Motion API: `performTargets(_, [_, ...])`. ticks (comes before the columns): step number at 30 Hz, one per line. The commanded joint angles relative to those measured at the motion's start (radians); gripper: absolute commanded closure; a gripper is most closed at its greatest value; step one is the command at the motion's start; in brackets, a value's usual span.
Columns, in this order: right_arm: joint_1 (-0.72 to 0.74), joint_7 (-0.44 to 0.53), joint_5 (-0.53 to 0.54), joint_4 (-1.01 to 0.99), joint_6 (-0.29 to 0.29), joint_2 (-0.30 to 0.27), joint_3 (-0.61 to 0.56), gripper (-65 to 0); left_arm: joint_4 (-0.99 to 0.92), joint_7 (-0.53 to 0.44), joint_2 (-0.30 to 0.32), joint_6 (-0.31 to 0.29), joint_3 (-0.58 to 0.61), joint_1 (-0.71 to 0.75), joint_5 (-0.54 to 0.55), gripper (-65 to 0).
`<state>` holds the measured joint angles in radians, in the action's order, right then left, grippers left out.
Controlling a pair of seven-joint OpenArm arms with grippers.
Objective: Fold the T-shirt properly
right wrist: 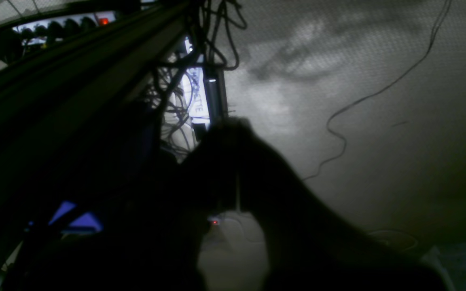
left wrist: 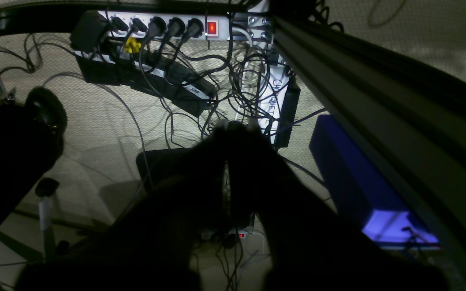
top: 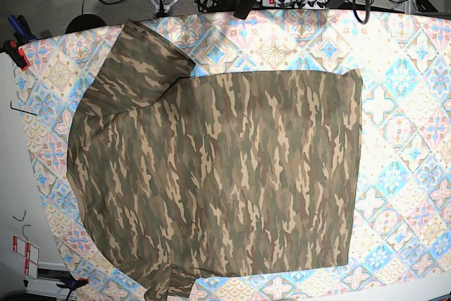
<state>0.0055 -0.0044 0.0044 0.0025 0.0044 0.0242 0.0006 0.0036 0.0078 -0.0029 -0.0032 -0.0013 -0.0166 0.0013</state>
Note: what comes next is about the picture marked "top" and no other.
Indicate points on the red white label sheet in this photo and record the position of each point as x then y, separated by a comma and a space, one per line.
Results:
29, 255

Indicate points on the camouflage T-shirt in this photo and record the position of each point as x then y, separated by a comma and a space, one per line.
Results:
180, 177

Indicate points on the black mount post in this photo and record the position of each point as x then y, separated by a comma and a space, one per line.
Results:
243, 8

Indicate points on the white power strip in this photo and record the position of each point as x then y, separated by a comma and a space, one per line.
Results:
292, 4

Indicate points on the blue orange bottom clamp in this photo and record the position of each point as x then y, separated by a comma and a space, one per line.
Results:
71, 283

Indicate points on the patterned tile tablecloth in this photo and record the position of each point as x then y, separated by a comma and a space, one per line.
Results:
402, 216

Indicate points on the black hex key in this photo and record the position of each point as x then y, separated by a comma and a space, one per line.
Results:
12, 107

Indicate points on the blue handled clamp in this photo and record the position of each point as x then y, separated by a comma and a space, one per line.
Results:
22, 30

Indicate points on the red black clamp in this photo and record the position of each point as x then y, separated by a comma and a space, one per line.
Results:
18, 56

